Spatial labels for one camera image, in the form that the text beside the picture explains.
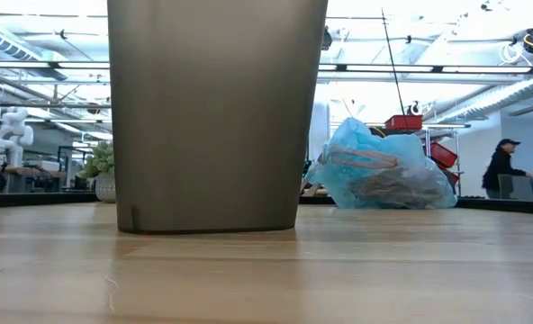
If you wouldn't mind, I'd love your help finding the grey plastic trash bin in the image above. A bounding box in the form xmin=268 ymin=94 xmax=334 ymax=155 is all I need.
xmin=106 ymin=0 xmax=330 ymax=235

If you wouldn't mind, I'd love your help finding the person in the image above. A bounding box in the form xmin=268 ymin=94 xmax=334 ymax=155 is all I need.
xmin=481 ymin=138 xmax=533 ymax=200

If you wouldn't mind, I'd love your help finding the long black hanging cable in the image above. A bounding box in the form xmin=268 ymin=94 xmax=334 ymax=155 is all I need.
xmin=381 ymin=8 xmax=411 ymax=119

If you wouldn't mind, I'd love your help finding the wooden workbench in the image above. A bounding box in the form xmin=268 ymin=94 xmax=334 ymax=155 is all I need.
xmin=0 ymin=165 xmax=68 ymax=194

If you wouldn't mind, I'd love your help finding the green crumpled object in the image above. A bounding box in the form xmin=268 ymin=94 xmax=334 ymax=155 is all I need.
xmin=77 ymin=141 xmax=117 ymax=203

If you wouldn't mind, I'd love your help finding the grey chair back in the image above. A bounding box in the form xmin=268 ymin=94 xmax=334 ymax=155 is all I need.
xmin=498 ymin=174 xmax=533 ymax=202

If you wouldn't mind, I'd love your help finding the tilted red plastic crate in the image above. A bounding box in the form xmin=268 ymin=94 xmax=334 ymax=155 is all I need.
xmin=428 ymin=141 xmax=459 ymax=170

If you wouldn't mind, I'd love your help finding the black aluminium table frame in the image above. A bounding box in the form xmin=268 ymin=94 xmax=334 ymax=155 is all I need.
xmin=0 ymin=191 xmax=533 ymax=216

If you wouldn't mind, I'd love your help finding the metal storage rack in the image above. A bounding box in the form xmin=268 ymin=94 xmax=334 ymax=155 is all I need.
xmin=421 ymin=124 xmax=471 ymax=197

